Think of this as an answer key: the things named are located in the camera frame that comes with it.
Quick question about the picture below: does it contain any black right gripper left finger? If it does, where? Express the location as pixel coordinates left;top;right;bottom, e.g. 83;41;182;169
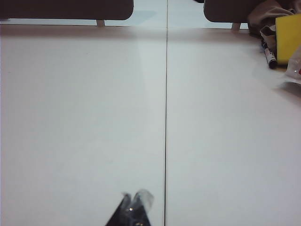
104;192;133;226

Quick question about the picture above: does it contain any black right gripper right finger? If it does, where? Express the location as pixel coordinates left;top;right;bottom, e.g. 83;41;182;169
130;188;155;226

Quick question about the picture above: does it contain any spare black marker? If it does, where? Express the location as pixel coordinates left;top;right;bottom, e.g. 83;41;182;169
260;42;278;70

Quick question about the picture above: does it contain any clear plastic bag red print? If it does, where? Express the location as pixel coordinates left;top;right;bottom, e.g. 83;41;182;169
276;53;301;89

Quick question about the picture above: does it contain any wide brown desk partition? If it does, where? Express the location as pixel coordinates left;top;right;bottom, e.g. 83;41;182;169
0;0;135;21

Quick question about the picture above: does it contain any narrow brown desk partition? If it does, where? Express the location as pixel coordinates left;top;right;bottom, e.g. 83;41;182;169
203;0;259;24

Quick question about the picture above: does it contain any yellow sponge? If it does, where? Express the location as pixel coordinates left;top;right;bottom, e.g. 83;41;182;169
275;13;301;65

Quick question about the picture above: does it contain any brown crumpled cloth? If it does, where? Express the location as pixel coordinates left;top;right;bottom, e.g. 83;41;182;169
246;0;301;51

